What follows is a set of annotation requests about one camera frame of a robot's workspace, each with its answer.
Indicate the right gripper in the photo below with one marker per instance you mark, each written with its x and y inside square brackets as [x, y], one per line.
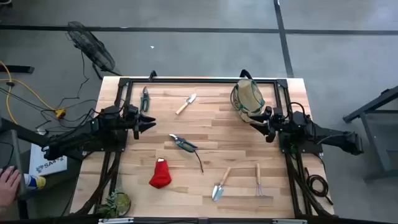
[270, 137]

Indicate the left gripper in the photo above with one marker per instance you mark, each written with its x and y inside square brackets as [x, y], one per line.
[136, 132]

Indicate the beige green-trimmed garden bag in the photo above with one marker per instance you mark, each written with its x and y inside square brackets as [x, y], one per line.
[248, 99]

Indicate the red garden glove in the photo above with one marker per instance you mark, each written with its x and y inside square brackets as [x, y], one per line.
[160, 175]

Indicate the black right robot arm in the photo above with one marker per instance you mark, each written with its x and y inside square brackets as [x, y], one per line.
[326, 133]

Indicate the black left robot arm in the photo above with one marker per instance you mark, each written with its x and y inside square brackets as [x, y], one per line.
[81, 133]

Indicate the black table clamp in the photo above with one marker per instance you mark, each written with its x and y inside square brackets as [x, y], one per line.
[245, 73]
[152, 74]

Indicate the black floor fan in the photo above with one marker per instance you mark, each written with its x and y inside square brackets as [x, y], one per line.
[93, 49]

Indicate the black metal side table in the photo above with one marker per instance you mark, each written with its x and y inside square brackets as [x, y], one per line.
[367, 107]

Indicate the white printed cardboard box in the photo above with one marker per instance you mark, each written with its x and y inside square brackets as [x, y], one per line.
[46, 165]

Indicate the blue yellow white object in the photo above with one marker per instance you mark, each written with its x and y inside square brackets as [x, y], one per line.
[34, 182]

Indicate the black floor bar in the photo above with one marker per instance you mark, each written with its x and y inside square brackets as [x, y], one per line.
[17, 69]

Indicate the person's hand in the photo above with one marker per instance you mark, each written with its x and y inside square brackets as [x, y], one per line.
[7, 186]

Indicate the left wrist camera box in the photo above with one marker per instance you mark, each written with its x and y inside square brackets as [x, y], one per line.
[129, 122]

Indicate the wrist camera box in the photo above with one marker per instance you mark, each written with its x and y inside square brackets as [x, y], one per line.
[129, 122]
[279, 119]

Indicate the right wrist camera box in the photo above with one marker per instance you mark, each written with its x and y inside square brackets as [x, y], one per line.
[279, 119]

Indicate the silver aluminium bracket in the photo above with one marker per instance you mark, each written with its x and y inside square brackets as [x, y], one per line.
[115, 221]
[289, 221]

